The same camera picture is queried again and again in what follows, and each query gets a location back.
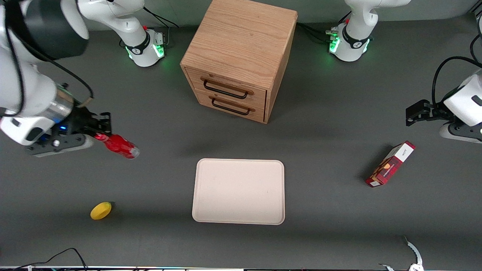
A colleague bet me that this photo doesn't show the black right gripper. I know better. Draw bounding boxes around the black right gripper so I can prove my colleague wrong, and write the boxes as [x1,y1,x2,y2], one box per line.
[52,107,112,137]

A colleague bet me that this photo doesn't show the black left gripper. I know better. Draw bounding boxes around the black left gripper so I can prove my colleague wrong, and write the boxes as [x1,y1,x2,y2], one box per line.
[406,99,454,127]

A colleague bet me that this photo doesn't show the red coke bottle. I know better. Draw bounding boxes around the red coke bottle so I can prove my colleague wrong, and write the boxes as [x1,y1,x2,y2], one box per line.
[94,132,141,160]

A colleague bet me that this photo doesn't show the beige rectangular tray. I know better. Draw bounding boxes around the beige rectangular tray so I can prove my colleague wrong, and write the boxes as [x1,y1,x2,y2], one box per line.
[192,158,285,225]

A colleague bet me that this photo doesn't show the red and white snack box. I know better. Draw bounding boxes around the red and white snack box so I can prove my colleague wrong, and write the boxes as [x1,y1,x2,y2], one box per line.
[365,140,416,188]

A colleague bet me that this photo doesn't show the yellow lemon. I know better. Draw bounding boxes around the yellow lemon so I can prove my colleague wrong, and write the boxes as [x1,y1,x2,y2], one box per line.
[90,202,113,221]

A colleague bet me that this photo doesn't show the wooden drawer with larger front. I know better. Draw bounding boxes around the wooden drawer with larger front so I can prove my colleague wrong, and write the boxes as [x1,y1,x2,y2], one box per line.
[185,68,267,110]

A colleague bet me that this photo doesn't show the wooden drawer with smaller front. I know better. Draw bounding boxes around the wooden drawer with smaller front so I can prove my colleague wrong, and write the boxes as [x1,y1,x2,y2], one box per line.
[194,89,266,123]

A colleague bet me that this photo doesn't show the wooden drawer cabinet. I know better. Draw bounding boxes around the wooden drawer cabinet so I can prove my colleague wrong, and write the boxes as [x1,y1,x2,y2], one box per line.
[180,0,298,124]

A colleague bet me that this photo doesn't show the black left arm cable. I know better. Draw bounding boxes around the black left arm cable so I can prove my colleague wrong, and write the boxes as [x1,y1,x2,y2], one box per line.
[432,11,482,108]

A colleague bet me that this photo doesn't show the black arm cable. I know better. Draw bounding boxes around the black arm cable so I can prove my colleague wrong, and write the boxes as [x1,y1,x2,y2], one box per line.
[4,0,94,113]
[432,11,482,108]

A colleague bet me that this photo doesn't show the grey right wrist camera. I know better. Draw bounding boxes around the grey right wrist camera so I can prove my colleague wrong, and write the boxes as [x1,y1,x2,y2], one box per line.
[26,133,95,157]

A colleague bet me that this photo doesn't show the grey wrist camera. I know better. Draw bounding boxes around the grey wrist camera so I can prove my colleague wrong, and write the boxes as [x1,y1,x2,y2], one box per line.
[26,133,95,157]
[439,122,482,144]

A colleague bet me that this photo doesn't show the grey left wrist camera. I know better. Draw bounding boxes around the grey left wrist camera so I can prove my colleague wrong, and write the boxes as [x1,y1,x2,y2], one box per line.
[439,122,482,144]

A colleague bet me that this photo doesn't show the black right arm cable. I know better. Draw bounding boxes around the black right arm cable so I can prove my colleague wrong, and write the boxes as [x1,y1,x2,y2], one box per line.
[4,0,94,113]

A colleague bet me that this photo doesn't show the black right arm base cables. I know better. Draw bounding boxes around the black right arm base cables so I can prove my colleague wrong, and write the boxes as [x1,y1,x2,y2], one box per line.
[143,7,179,47]

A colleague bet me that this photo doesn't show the black arm base cables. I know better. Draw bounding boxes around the black arm base cables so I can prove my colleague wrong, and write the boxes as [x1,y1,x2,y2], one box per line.
[297,11,352,43]
[143,7,179,47]

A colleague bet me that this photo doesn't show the long black drawer handle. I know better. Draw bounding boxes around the long black drawer handle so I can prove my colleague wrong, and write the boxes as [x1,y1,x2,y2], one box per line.
[200,77,254,100]

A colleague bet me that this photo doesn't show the short black drawer handle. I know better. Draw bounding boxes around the short black drawer handle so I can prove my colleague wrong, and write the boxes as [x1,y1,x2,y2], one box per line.
[209,96,256,116]

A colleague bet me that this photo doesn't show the black left arm base cables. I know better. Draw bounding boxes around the black left arm base cables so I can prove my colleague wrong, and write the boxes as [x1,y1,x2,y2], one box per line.
[297,11,352,43]

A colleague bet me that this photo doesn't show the white curved strap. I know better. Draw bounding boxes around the white curved strap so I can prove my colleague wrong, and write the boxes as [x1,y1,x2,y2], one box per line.
[380,236,424,271]

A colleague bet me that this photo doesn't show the thin black table cable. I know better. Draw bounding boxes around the thin black table cable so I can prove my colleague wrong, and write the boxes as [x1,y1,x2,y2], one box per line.
[11,248,88,271]

